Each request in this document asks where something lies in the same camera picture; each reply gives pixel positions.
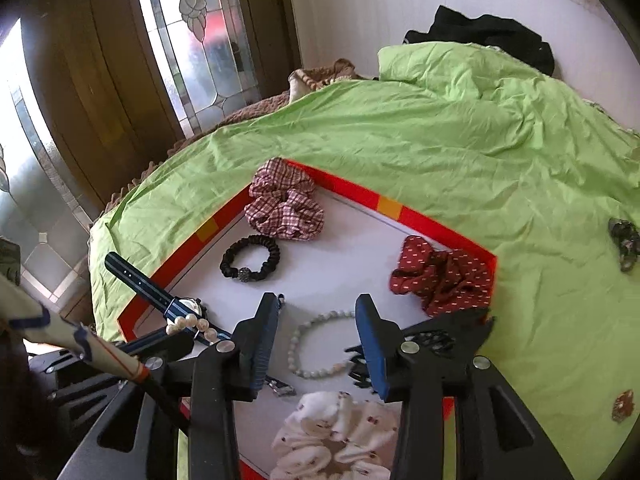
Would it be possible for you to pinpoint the red cardboard box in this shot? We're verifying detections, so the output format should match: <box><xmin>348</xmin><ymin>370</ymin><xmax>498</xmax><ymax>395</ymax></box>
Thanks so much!
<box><xmin>116</xmin><ymin>158</ymin><xmax>499</xmax><ymax>480</ymax></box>

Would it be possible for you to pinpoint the green bed sheet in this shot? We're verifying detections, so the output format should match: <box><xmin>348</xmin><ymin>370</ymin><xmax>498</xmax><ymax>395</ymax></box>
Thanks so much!
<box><xmin>89</xmin><ymin>41</ymin><xmax>640</xmax><ymax>480</ymax></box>

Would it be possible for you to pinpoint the black cloth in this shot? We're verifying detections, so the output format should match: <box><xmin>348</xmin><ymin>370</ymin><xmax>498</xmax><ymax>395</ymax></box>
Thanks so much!
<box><xmin>403</xmin><ymin>4</ymin><xmax>557</xmax><ymax>78</ymax></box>

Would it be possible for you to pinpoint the blue striped strap watch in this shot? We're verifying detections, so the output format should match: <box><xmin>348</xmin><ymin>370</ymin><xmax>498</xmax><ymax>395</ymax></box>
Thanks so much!
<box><xmin>104</xmin><ymin>252</ymin><xmax>297</xmax><ymax>397</ymax></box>

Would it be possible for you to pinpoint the wooden door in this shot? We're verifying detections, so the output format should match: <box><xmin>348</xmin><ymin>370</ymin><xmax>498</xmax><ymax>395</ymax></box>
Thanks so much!
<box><xmin>20</xmin><ymin>0</ymin><xmax>302</xmax><ymax>213</ymax></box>

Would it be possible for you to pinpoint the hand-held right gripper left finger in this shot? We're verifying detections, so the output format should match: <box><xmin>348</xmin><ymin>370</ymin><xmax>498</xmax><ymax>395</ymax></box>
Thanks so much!
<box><xmin>57</xmin><ymin>293</ymin><xmax>281</xmax><ymax>480</ymax></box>

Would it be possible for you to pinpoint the leaded glass panel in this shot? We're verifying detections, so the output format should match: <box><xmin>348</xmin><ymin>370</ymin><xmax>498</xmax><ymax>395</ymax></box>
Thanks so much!
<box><xmin>131</xmin><ymin>0</ymin><xmax>263</xmax><ymax>138</ymax></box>

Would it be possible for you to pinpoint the black hair claw clip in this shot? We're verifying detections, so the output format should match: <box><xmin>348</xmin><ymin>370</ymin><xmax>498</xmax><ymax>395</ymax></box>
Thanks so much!
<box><xmin>344</xmin><ymin>308</ymin><xmax>497</xmax><ymax>391</ymax></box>

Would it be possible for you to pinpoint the pale green bead bracelet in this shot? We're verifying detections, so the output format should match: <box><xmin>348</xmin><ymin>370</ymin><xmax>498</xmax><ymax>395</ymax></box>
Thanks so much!
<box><xmin>287</xmin><ymin>309</ymin><xmax>357</xmax><ymax>380</ymax></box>

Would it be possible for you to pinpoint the black scrunchie with bead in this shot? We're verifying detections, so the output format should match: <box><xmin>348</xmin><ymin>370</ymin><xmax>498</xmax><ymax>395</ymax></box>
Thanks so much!
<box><xmin>219</xmin><ymin>233</ymin><xmax>282</xmax><ymax>284</ymax></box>

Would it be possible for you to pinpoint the brown fuzzy blanket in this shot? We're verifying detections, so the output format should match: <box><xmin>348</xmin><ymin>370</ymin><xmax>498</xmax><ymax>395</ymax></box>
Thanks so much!
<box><xmin>102</xmin><ymin>58</ymin><xmax>381</xmax><ymax>213</ymax></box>

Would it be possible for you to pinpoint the small brown red hair clip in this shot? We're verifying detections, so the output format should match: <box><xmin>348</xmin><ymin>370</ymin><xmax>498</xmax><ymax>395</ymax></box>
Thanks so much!
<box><xmin>611</xmin><ymin>389</ymin><xmax>637</xmax><ymax>424</ymax></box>

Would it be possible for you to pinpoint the white pearl bracelet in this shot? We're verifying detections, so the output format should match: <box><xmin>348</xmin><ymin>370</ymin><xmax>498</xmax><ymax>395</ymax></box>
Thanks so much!
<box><xmin>166</xmin><ymin>311</ymin><xmax>224</xmax><ymax>345</ymax></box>

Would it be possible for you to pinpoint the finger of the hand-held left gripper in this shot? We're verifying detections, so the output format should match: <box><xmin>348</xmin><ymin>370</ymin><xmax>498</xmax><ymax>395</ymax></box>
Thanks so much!
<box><xmin>116</xmin><ymin>331</ymin><xmax>196</xmax><ymax>362</ymax></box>

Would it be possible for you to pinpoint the red dotted scrunchie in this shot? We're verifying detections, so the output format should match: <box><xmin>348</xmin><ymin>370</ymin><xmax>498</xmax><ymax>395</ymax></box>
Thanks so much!
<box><xmin>389</xmin><ymin>234</ymin><xmax>495</xmax><ymax>317</ymax></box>

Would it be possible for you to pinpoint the dark camouflage scrunchie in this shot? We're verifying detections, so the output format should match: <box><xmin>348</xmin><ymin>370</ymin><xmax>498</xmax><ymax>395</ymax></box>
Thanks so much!
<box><xmin>607</xmin><ymin>217</ymin><xmax>640</xmax><ymax>274</ymax></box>

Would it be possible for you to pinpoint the red white checked scrunchie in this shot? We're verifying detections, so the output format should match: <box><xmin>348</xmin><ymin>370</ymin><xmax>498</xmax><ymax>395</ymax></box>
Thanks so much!
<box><xmin>244</xmin><ymin>157</ymin><xmax>326</xmax><ymax>242</ymax></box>

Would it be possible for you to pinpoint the beige cloth with blue trim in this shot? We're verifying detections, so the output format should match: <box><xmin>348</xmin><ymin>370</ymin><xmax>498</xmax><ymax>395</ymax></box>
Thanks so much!
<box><xmin>0</xmin><ymin>270</ymin><xmax>152</xmax><ymax>386</ymax></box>

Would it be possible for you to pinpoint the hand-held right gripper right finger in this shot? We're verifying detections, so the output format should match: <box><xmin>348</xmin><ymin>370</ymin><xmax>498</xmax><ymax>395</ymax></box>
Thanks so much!
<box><xmin>354</xmin><ymin>293</ymin><xmax>574</xmax><ymax>480</ymax></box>

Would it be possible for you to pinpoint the white cherry print scrunchie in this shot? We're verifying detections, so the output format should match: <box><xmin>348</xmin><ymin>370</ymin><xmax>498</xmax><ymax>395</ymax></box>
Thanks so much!
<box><xmin>269</xmin><ymin>391</ymin><xmax>402</xmax><ymax>480</ymax></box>

